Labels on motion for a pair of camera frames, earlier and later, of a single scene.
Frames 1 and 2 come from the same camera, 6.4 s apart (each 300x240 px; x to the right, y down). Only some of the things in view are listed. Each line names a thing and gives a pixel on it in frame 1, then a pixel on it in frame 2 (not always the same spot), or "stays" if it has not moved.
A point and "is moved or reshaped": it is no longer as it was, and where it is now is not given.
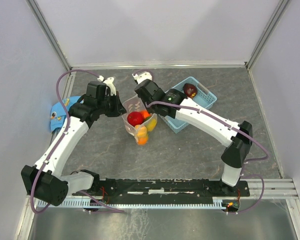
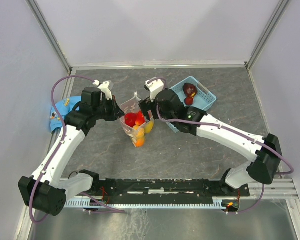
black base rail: [161, 188] stays
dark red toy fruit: [190, 90] stays
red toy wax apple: [145, 114] is moved or reshaped
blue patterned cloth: [58, 113] stays
